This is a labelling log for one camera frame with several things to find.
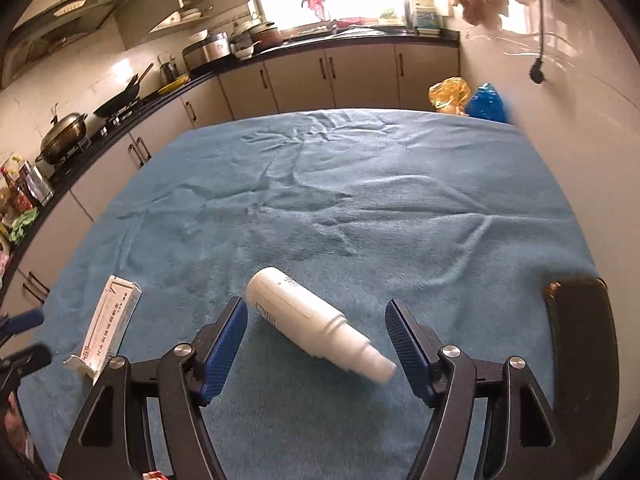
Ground black phone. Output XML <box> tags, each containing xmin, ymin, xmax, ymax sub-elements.
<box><xmin>544</xmin><ymin>276</ymin><xmax>617</xmax><ymax>463</ymax></box>

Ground gas stove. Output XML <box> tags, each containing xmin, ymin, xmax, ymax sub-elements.
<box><xmin>47</xmin><ymin>97</ymin><xmax>151</xmax><ymax>171</ymax></box>

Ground blue plastic bag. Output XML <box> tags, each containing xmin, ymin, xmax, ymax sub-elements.
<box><xmin>465</xmin><ymin>83</ymin><xmax>511</xmax><ymax>123</ymax></box>

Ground steel range hood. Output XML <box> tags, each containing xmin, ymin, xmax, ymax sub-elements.
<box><xmin>0</xmin><ymin>0</ymin><xmax>136</xmax><ymax>88</ymax></box>

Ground yellow plate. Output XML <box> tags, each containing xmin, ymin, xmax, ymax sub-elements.
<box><xmin>157</xmin><ymin>74</ymin><xmax>191</xmax><ymax>96</ymax></box>

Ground black power cable with plug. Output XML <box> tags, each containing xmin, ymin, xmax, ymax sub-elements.
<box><xmin>530</xmin><ymin>0</ymin><xmax>552</xmax><ymax>85</ymax></box>

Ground red sauce bottle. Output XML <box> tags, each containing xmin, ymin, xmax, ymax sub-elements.
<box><xmin>0</xmin><ymin>167</ymin><xmax>28</xmax><ymax>213</ymax></box>

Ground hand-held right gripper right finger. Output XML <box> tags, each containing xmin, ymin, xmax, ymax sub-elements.
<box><xmin>385</xmin><ymin>299</ymin><xmax>576</xmax><ymax>480</ymax></box>

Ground grey kitchen base cabinets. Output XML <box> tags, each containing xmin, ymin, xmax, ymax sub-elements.
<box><xmin>0</xmin><ymin>42</ymin><xmax>461</xmax><ymax>321</ymax></box>

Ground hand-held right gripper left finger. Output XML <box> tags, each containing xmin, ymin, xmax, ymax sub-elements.
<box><xmin>55</xmin><ymin>296</ymin><xmax>249</xmax><ymax>480</ymax></box>

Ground silver rice cooker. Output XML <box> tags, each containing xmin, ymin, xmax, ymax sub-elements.
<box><xmin>181</xmin><ymin>31</ymin><xmax>233</xmax><ymax>71</ymax></box>

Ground white plastic bottle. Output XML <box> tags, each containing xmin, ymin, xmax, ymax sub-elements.
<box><xmin>245</xmin><ymin>266</ymin><xmax>398</xmax><ymax>386</ymax></box>

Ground blue and white box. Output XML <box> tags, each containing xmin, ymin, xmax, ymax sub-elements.
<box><xmin>412</xmin><ymin>2</ymin><xmax>441</xmax><ymax>36</ymax></box>

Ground black kitchen countertop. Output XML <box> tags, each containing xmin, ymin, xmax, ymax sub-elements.
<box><xmin>0</xmin><ymin>30</ymin><xmax>461</xmax><ymax>281</ymax></box>

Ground dark pot with lid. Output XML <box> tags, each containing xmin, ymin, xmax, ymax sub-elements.
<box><xmin>250</xmin><ymin>22</ymin><xmax>283</xmax><ymax>51</ymax></box>

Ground long white box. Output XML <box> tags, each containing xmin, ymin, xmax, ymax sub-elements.
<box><xmin>63</xmin><ymin>275</ymin><xmax>143</xmax><ymax>373</ymax></box>

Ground black wok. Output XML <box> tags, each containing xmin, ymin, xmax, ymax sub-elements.
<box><xmin>93</xmin><ymin>62</ymin><xmax>155</xmax><ymax>118</ymax></box>

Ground blue tablecloth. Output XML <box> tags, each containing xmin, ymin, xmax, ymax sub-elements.
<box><xmin>15</xmin><ymin>107</ymin><xmax>601</xmax><ymax>480</ymax></box>

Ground steel wok with lid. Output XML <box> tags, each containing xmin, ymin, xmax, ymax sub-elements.
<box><xmin>34</xmin><ymin>102</ymin><xmax>90</xmax><ymax>166</ymax></box>

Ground person's left hand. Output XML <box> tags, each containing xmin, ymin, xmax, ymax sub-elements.
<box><xmin>0</xmin><ymin>394</ymin><xmax>32</xmax><ymax>461</ymax></box>

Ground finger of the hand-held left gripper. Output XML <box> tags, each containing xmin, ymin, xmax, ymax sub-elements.
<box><xmin>0</xmin><ymin>344</ymin><xmax>53</xmax><ymax>396</ymax></box>
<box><xmin>0</xmin><ymin>308</ymin><xmax>46</xmax><ymax>343</ymax></box>

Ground grey wall cabinet with dishes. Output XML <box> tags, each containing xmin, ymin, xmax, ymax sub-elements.
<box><xmin>115</xmin><ymin>0</ymin><xmax>251</xmax><ymax>51</ymax></box>

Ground yellow plastic bag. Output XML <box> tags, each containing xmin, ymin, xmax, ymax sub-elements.
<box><xmin>428</xmin><ymin>77</ymin><xmax>472</xmax><ymax>113</ymax></box>

